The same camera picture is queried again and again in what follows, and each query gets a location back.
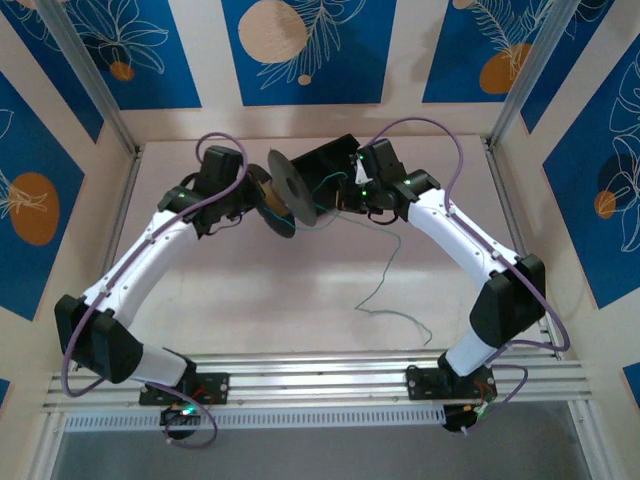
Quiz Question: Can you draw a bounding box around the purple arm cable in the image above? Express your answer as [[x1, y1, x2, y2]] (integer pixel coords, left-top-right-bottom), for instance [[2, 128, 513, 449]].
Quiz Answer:
[[62, 132, 250, 449], [370, 117, 571, 436]]

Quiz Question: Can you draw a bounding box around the black spool with cardboard core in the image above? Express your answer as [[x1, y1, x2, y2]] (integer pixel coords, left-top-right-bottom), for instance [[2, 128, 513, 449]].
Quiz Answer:
[[248, 147, 318, 242]]

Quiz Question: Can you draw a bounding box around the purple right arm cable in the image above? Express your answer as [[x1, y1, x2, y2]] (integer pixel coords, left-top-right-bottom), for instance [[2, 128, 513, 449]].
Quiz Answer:
[[370, 117, 571, 436]]

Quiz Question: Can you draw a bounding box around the aluminium table edge rail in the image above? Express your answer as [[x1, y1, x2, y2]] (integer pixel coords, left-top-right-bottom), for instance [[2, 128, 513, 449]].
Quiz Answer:
[[94, 147, 145, 301], [482, 137, 564, 361]]

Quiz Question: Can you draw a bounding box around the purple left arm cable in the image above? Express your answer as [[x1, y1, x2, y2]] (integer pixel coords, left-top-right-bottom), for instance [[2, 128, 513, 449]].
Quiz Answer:
[[62, 132, 250, 449]]

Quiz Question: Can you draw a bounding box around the black two-compartment bin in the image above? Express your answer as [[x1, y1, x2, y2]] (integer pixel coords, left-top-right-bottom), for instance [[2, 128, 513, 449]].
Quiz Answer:
[[289, 133, 362, 216]]

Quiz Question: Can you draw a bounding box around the thin green wire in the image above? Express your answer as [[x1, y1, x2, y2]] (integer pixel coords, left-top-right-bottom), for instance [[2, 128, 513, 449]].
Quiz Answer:
[[257, 171, 432, 347]]

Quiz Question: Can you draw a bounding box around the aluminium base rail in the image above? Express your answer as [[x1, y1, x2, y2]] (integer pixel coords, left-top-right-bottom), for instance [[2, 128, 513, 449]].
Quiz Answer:
[[42, 349, 594, 412]]

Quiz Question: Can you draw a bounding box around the aluminium frame post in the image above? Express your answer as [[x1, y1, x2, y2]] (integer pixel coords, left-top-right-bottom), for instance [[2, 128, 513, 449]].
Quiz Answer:
[[37, 0, 144, 159], [491, 0, 576, 149]]

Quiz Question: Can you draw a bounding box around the white slotted cable duct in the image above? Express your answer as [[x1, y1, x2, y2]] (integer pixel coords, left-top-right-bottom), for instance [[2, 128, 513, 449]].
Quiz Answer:
[[63, 407, 447, 434]]

